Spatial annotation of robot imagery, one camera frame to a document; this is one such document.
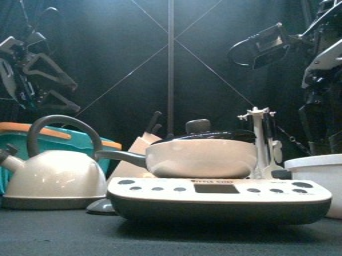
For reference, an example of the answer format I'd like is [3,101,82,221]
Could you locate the teal bin with orange rim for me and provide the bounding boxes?
[0,121,123,196]

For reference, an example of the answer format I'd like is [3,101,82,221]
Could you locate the white utensil rack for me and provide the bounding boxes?
[237,106,278,179]

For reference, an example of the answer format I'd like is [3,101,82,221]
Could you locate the beige toy knife block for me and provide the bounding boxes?
[106,131,165,183]

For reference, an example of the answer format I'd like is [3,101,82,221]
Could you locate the black pot lid with knob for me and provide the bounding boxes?
[153,118,258,145]

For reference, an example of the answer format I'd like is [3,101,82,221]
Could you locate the white toy spatula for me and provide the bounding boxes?
[262,111,285,180]

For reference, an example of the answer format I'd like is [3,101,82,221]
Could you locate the grey toy spoon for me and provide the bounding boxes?
[86,198,118,215]

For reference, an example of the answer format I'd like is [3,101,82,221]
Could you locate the white plastic container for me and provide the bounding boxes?
[284,153,342,220]

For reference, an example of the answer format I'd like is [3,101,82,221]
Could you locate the white toy induction stove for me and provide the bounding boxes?
[106,176,334,226]

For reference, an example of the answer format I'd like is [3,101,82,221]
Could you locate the black looped cable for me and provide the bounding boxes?
[228,37,258,68]

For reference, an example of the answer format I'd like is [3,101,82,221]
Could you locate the thin diagonal brace wire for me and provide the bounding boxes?
[75,0,225,118]
[130,0,313,156]

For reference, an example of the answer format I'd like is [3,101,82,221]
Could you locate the grey vertical frame pole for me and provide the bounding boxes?
[166,0,175,138]

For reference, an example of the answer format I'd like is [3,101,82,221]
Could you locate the white kettle with grey handle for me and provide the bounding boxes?
[0,114,109,211]

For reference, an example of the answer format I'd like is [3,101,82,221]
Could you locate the white pot with grey handle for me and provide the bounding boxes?
[95,138,260,180]

